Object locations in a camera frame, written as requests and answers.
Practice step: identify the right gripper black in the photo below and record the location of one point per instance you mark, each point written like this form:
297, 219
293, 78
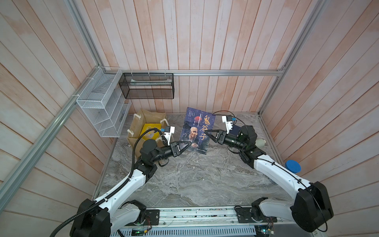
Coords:
221, 134

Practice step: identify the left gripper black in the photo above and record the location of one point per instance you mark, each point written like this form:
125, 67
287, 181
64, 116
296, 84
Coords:
175, 149

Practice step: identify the dark portrait book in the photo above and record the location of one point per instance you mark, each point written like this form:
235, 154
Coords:
196, 122

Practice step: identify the yellow book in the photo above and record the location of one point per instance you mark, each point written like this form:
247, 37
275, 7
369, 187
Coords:
149, 131

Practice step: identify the brown canvas tote bag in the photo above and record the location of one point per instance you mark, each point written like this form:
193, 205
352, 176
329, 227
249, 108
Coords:
142, 121

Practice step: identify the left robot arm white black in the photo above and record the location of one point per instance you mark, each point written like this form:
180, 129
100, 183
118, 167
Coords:
112, 211

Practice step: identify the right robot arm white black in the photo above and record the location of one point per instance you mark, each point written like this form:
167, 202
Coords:
310, 207

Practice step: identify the small blue book far right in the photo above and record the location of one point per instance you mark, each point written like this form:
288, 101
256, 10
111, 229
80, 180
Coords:
235, 130

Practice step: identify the white tape roll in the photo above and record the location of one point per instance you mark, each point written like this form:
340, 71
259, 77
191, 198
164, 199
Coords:
260, 143

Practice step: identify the clear tube blue cap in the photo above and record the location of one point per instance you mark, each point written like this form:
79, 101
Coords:
293, 166

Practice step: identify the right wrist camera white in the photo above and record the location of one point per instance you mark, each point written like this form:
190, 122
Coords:
229, 122

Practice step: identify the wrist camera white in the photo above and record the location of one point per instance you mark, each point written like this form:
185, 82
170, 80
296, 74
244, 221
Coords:
167, 134
229, 122

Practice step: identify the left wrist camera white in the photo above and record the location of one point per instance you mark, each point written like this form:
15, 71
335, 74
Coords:
167, 134

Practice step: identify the aluminium frame bar back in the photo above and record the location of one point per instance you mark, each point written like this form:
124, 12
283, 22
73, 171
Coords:
189, 73

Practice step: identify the black mesh wall basket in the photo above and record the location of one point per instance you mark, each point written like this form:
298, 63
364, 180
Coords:
147, 85

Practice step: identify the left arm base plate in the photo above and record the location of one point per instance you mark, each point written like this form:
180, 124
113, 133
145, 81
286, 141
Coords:
149, 216

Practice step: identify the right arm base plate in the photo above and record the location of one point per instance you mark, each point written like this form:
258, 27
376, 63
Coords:
244, 215

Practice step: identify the aluminium rail front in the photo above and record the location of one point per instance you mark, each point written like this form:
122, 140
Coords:
203, 216

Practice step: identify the white wire mesh shelf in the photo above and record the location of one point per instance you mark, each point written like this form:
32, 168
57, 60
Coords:
103, 102

